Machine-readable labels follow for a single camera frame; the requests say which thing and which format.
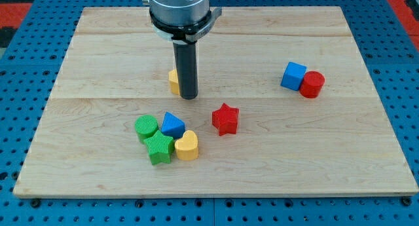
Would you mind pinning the red cylinder block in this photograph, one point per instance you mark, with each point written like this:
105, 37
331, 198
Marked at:
312, 84

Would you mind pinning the blue cube block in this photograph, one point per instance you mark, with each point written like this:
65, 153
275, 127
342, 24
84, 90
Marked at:
293, 76

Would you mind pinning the green cylinder block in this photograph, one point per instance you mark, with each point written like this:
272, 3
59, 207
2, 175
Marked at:
145, 127

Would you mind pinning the black cylindrical pointer tool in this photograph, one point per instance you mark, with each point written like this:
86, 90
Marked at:
186, 66

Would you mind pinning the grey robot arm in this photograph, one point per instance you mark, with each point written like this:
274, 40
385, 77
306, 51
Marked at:
182, 21

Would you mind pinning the yellow block behind pointer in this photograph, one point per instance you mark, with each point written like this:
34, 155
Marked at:
173, 82

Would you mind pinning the red star block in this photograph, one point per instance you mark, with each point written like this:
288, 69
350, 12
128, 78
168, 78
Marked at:
225, 119

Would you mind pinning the blue triangle block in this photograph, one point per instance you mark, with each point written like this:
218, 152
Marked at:
172, 126

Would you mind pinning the wooden board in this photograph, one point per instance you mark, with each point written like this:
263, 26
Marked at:
339, 144

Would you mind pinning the green star block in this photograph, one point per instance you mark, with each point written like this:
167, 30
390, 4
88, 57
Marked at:
160, 148

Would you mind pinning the yellow heart block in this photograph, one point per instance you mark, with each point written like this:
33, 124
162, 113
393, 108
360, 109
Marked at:
186, 147

